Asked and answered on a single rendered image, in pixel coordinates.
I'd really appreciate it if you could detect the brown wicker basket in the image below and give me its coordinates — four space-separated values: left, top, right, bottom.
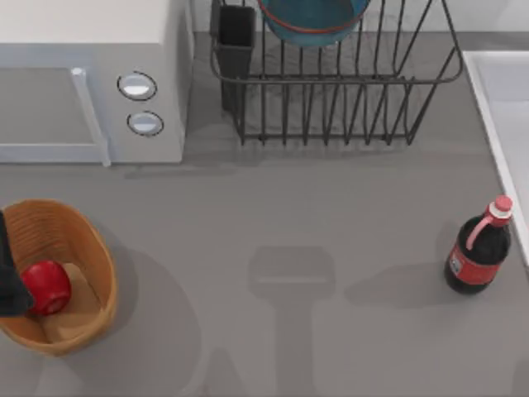
0 198 119 358

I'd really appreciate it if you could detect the large microwave knob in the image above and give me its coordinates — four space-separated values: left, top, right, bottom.
117 70 158 102

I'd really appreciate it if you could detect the blue bowl with red rim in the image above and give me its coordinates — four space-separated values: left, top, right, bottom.
256 0 372 47

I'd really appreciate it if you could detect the dark bottle with red label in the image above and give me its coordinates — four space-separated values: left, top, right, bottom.
444 195 515 295

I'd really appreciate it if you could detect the pale microwave oven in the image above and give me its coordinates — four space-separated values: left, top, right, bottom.
0 0 195 167

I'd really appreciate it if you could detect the small microwave knob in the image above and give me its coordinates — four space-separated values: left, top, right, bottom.
126 110 165 138

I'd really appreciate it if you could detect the dark wire dish rack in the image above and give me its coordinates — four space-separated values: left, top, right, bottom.
209 0 464 146

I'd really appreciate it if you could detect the red apple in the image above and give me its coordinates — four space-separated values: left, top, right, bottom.
20 260 73 318

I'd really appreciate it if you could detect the black utensil holder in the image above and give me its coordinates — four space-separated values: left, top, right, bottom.
209 0 257 112

